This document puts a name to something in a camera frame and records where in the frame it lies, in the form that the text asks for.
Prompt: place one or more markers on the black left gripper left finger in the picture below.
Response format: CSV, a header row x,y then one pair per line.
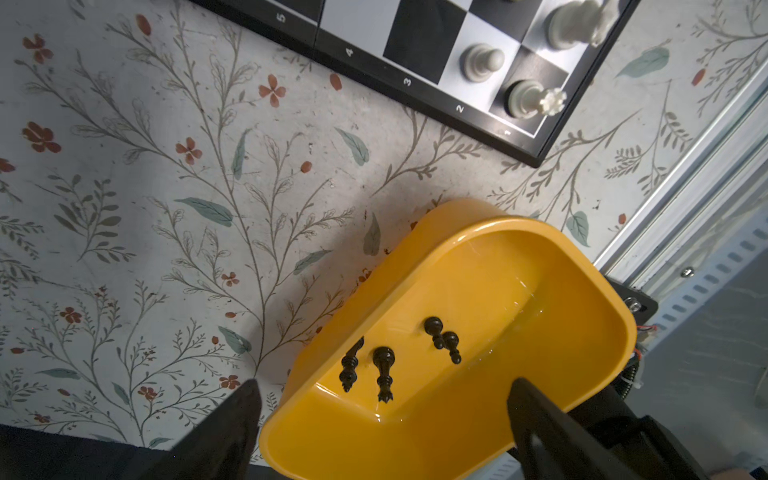
x,y
221,446

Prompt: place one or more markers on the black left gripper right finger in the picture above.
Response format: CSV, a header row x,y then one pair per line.
x,y
551,445

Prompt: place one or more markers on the black chess piece bishop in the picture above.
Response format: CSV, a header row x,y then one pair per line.
x,y
349,363

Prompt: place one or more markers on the black chess pawn pair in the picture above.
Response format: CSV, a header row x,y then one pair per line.
x,y
442,339

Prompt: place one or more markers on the yellow plastic tray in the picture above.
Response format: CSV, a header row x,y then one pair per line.
x,y
410,378

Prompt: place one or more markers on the black white chessboard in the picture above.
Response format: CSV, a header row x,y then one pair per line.
x,y
506,73

